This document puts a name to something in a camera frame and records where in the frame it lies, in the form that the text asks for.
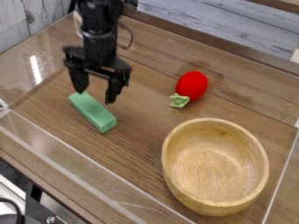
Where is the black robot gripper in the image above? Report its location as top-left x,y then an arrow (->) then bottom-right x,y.
61,31 -> 133,105

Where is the green rectangular block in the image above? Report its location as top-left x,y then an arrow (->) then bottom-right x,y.
68,92 -> 117,133

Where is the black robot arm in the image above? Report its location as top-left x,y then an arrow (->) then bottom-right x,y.
63,0 -> 132,104

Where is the brown wooden bowl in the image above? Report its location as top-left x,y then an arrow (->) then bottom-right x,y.
161,118 -> 270,216

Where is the red plush strawberry toy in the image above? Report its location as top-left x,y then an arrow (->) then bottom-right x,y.
169,71 -> 208,109

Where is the black metal table bracket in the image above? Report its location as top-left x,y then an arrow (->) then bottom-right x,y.
24,183 -> 68,224

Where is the black cable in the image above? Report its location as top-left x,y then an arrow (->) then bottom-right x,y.
0,197 -> 27,224

